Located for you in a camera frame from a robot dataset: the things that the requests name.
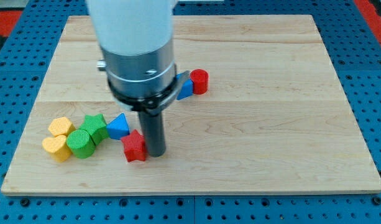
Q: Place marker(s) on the blue cube block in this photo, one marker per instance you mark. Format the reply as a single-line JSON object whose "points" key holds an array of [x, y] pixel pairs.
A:
{"points": [[186, 90]]}

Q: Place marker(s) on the red cylinder block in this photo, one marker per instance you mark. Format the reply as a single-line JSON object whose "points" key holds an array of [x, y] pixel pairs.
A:
{"points": [[200, 79]]}

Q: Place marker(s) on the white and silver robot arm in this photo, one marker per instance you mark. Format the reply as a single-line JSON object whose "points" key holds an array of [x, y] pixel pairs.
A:
{"points": [[136, 39]]}

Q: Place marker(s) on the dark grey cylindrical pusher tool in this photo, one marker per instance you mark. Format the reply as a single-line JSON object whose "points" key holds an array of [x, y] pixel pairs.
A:
{"points": [[153, 131]]}

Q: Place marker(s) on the red star block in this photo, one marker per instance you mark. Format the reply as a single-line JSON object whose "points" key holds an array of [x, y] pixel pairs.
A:
{"points": [[134, 147]]}

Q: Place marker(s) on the blue triangle block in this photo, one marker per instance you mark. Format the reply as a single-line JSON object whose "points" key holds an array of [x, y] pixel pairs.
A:
{"points": [[118, 127]]}

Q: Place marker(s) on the light wooden board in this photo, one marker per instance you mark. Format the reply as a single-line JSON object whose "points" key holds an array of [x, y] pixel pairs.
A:
{"points": [[274, 121]]}

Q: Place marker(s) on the green star block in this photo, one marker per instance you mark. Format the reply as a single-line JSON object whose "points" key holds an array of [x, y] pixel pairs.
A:
{"points": [[96, 127]]}

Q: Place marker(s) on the green cylinder block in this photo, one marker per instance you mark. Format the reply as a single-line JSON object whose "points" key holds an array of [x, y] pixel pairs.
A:
{"points": [[81, 144]]}

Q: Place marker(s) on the yellow hexagon block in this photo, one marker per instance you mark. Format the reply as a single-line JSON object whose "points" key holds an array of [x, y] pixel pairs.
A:
{"points": [[61, 126]]}

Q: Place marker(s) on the yellow heart block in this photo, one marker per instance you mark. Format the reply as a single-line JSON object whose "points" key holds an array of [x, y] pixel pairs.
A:
{"points": [[57, 148]]}

